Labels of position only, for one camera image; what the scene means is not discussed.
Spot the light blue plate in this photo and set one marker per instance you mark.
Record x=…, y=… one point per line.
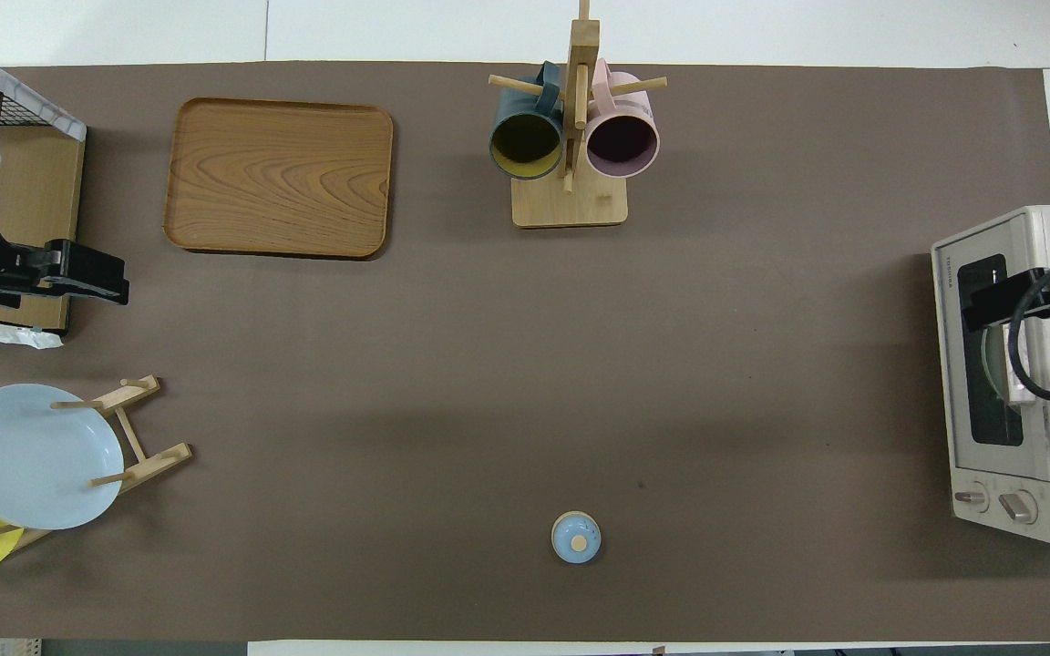
x=24, y=465

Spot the small blue lid with knob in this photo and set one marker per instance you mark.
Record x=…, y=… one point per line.
x=571, y=547

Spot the oven control knob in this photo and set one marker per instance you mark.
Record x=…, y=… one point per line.
x=972, y=498
x=1019, y=506

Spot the brown wooden tray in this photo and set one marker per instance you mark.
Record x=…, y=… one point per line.
x=279, y=182

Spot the dark blue mug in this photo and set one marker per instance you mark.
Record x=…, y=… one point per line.
x=511, y=114

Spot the light green plate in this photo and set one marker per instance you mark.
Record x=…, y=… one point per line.
x=994, y=364

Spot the pink mug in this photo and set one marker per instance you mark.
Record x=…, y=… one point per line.
x=639, y=109

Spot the brown table mat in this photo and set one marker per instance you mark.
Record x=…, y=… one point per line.
x=488, y=364

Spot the glass oven door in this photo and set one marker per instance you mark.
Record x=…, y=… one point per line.
x=953, y=364

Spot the wooden mug rack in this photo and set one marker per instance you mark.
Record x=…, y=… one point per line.
x=571, y=205

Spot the wooden plate rack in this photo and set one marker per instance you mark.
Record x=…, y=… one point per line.
x=160, y=460

